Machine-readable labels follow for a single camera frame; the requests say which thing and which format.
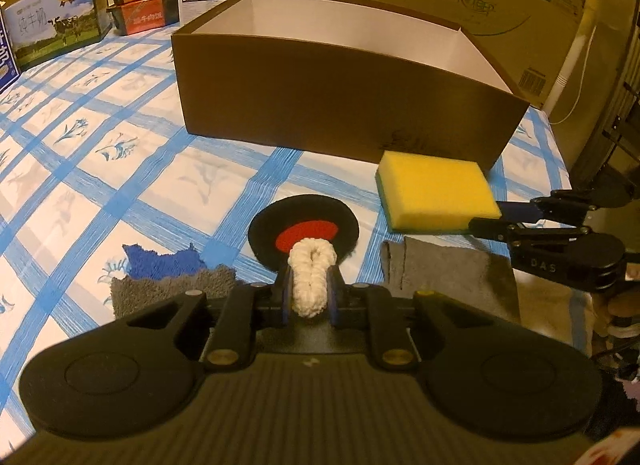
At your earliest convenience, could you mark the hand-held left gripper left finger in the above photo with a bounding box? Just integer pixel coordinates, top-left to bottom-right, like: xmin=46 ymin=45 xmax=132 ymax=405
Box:
xmin=127 ymin=265 xmax=297 ymax=371

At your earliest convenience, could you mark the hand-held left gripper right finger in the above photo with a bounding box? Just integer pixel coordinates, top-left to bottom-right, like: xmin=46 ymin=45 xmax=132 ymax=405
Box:
xmin=327 ymin=265 xmax=497 ymax=371

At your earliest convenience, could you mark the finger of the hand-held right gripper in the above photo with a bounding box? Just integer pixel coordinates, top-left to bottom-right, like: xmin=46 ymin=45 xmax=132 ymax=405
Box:
xmin=495 ymin=188 xmax=598 ymax=226
xmin=467 ymin=217 xmax=601 ymax=287

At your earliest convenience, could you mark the black round crocheted pad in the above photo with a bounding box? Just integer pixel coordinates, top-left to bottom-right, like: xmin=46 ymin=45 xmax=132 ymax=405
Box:
xmin=248 ymin=195 xmax=359 ymax=320

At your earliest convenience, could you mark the plain grey cloth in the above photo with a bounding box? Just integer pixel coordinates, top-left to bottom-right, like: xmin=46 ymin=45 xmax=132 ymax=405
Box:
xmin=380 ymin=236 xmax=522 ymax=326

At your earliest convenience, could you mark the yellow and green sponge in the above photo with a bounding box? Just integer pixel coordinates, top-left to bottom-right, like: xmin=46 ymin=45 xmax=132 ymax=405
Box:
xmin=375 ymin=151 xmax=502 ymax=235

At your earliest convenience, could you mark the grey and blue towel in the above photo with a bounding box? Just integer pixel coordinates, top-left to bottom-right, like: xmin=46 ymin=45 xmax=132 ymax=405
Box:
xmin=110 ymin=242 xmax=237 ymax=321

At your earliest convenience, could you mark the brown cardboard box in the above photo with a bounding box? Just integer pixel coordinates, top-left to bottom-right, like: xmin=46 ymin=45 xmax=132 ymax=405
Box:
xmin=171 ymin=0 xmax=531 ymax=180

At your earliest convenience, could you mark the white standing fan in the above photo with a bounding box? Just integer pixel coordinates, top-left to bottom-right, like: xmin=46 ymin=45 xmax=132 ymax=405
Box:
xmin=542 ymin=35 xmax=588 ymax=118

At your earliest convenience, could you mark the blue checked bed sheet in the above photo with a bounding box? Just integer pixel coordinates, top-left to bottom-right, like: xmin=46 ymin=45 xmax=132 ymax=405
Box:
xmin=0 ymin=27 xmax=586 ymax=361

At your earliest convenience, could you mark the red instant meal tray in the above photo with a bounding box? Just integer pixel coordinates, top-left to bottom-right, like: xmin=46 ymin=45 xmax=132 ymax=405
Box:
xmin=107 ymin=0 xmax=180 ymax=36

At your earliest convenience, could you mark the cow print milk carton box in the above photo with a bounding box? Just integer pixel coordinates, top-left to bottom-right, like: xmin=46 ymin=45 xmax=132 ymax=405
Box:
xmin=2 ymin=0 xmax=113 ymax=70

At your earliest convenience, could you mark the blue cartoon milk carton box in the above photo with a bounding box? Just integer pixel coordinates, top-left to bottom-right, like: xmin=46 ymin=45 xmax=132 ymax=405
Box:
xmin=0 ymin=10 xmax=21 ymax=93

